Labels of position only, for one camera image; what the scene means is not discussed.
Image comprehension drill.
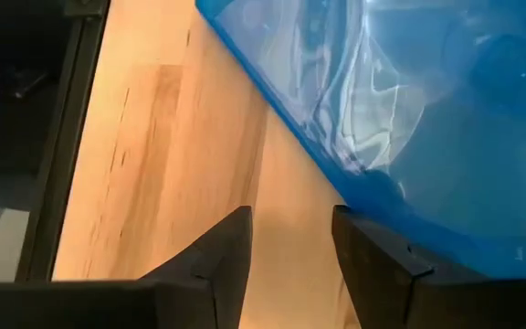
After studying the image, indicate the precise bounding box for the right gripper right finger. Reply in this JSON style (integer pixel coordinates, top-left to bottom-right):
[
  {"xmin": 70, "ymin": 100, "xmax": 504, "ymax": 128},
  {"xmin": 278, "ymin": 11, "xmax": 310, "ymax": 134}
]
[{"xmin": 331, "ymin": 205, "xmax": 526, "ymax": 329}]

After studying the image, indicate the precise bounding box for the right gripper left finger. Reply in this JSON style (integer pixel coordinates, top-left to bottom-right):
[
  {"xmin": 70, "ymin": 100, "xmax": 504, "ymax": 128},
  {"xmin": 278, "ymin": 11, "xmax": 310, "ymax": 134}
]
[{"xmin": 0, "ymin": 205, "xmax": 253, "ymax": 329}]

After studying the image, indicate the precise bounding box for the black aluminium table frame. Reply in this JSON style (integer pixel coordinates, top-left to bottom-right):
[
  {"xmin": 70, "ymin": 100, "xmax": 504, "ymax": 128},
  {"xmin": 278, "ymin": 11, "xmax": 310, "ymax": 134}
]
[{"xmin": 14, "ymin": 0, "xmax": 112, "ymax": 282}]

